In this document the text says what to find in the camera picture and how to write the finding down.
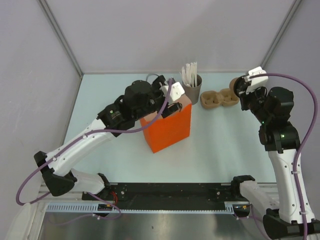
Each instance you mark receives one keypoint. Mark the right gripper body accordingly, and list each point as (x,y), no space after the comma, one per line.
(253,100)

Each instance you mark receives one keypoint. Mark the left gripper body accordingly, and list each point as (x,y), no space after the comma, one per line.
(158,99)

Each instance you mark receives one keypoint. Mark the single brown paper cup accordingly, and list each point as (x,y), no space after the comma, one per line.
(233,85)

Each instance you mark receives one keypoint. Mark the orange paper bag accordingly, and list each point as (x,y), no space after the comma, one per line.
(168,131)

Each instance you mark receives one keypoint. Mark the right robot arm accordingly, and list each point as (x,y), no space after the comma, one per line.
(291,216)

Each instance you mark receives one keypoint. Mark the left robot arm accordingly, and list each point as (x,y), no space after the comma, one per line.
(139,100)

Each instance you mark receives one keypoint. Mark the grey cylindrical holder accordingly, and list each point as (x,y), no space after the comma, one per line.
(193,93)

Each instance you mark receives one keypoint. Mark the remaining cardboard cup carrier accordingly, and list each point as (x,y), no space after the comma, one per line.
(213,99)

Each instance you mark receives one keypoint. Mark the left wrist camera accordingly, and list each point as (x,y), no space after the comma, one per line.
(175,92)

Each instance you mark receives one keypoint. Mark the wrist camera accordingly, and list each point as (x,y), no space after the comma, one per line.
(175,92)
(255,78)

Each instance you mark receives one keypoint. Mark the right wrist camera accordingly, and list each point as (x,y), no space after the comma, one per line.
(255,78)

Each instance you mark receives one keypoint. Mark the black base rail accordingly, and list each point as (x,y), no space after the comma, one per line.
(168,194)

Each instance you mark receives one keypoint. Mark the white slotted cable duct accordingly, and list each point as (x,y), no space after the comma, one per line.
(101,208)

